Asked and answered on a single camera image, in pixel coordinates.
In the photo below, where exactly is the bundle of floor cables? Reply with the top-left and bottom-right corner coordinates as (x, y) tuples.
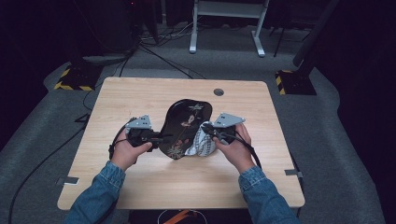
(139, 20), (202, 46)

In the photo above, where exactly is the person's left hand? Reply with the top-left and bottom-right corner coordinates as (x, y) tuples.
(111, 129), (153, 172)

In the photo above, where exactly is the black tripod stand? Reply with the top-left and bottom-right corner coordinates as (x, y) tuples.
(273, 26), (312, 58)

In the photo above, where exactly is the hand-held gripper cable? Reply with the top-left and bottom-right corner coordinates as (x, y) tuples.
(230, 132), (263, 171)
(107, 117), (138, 161)

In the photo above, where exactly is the grey slanted pole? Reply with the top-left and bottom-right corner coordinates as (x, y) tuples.
(292, 0), (340, 68)

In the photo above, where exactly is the black yellow striped stand base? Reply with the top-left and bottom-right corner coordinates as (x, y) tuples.
(53, 62), (104, 91)
(275, 69), (318, 96)

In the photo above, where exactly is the white patterned cloth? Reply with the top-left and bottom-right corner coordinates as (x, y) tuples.
(184, 124), (218, 158)

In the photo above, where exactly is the black floral lacquer tray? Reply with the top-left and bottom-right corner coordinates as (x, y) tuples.
(158, 98), (214, 161)

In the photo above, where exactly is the long black floor cable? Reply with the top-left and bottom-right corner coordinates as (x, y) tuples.
(7, 112), (92, 224)

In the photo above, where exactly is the left hand-held gripper cable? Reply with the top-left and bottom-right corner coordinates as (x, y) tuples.
(107, 117), (138, 161)

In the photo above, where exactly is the person's right hand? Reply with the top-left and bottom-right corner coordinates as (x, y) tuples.
(213, 123), (256, 175)

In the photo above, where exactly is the thin black floor cable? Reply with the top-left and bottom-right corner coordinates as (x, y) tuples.
(139, 43), (207, 80)

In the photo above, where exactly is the orange strap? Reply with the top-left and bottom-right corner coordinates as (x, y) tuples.
(163, 209), (200, 224)

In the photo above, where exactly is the white metal stand frame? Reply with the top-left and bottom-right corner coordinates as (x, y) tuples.
(189, 0), (270, 58)

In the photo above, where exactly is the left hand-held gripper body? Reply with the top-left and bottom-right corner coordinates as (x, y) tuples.
(125, 115), (163, 153)

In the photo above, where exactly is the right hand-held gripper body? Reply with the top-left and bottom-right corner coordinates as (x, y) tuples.
(213, 112), (246, 145)

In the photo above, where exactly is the right hand-held gripper cable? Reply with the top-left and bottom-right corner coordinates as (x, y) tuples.
(230, 132), (263, 171)

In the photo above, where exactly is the grey tape tab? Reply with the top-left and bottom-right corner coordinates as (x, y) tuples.
(284, 168), (304, 178)
(56, 175), (80, 187)

